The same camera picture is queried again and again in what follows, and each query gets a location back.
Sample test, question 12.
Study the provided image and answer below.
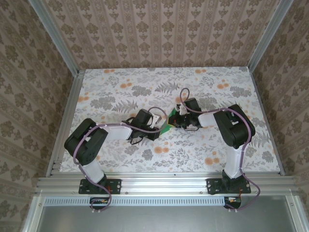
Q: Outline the grey slotted cable duct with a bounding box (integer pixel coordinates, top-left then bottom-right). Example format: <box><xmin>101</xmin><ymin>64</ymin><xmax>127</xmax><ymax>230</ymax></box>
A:
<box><xmin>44</xmin><ymin>196</ymin><xmax>242</xmax><ymax>206</ymax></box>

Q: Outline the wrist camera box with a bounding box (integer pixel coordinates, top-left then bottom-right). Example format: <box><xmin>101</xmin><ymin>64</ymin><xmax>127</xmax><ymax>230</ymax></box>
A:
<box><xmin>149</xmin><ymin>115</ymin><xmax>165</xmax><ymax>128</ymax></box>
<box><xmin>176</xmin><ymin>103</ymin><xmax>188</xmax><ymax>116</ymax></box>

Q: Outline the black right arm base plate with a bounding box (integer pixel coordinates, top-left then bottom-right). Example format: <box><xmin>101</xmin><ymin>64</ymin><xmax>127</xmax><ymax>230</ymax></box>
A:
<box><xmin>206</xmin><ymin>178</ymin><xmax>252</xmax><ymax>195</ymax></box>

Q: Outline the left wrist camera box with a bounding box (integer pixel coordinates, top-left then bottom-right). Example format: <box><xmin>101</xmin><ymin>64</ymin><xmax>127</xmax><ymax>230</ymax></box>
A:
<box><xmin>149</xmin><ymin>115</ymin><xmax>165</xmax><ymax>128</ymax></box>

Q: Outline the aluminium frame cross rail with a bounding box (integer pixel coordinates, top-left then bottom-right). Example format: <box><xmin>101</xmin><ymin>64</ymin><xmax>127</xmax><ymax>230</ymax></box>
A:
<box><xmin>36</xmin><ymin>175</ymin><xmax>299</xmax><ymax>195</ymax></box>

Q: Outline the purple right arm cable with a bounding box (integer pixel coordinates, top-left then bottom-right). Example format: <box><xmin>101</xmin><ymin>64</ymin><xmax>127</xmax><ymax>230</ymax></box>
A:
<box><xmin>180</xmin><ymin>87</ymin><xmax>261</xmax><ymax>214</ymax></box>

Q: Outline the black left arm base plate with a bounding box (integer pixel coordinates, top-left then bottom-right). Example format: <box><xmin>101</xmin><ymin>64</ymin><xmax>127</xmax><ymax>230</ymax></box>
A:
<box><xmin>79</xmin><ymin>178</ymin><xmax>122</xmax><ymax>195</ymax></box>

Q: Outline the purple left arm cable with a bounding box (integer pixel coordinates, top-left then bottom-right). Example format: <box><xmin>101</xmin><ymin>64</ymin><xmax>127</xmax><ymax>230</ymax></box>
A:
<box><xmin>73</xmin><ymin>107</ymin><xmax>167</xmax><ymax>214</ymax></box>

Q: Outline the green square cloth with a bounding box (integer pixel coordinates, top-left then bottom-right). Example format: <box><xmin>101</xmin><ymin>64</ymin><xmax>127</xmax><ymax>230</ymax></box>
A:
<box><xmin>160</xmin><ymin>108</ymin><xmax>179</xmax><ymax>136</ymax></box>

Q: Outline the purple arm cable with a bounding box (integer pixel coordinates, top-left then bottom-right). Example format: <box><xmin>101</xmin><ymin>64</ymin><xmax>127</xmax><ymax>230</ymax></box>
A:
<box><xmin>180</xmin><ymin>87</ymin><xmax>261</xmax><ymax>214</ymax></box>
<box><xmin>73</xmin><ymin>107</ymin><xmax>167</xmax><ymax>214</ymax></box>

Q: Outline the floral patterned table cover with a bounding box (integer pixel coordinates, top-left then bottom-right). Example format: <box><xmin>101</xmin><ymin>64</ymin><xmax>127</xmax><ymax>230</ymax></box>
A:
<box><xmin>58</xmin><ymin>67</ymin><xmax>282</xmax><ymax>174</ymax></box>

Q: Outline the aluminium frame post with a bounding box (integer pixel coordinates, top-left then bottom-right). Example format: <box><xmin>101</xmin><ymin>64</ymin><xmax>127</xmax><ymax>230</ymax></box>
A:
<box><xmin>28</xmin><ymin>0</ymin><xmax>80</xmax><ymax>76</ymax></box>
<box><xmin>246</xmin><ymin>0</ymin><xmax>295</xmax><ymax>72</ymax></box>

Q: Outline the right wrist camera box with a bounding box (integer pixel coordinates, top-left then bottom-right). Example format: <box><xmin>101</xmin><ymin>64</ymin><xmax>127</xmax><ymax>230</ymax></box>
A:
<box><xmin>176</xmin><ymin>103</ymin><xmax>188</xmax><ymax>116</ymax></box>

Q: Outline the black connector box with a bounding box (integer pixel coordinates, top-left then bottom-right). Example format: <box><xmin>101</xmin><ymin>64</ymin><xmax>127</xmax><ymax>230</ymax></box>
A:
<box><xmin>223</xmin><ymin>196</ymin><xmax>242</xmax><ymax>209</ymax></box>
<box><xmin>89</xmin><ymin>197</ymin><xmax>111</xmax><ymax>210</ymax></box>

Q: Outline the aluminium frame side rail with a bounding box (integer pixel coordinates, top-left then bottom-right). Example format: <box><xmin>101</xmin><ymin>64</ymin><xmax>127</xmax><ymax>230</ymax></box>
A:
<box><xmin>248</xmin><ymin>67</ymin><xmax>285</xmax><ymax>176</ymax></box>
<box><xmin>45</xmin><ymin>69</ymin><xmax>85</xmax><ymax>177</ymax></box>

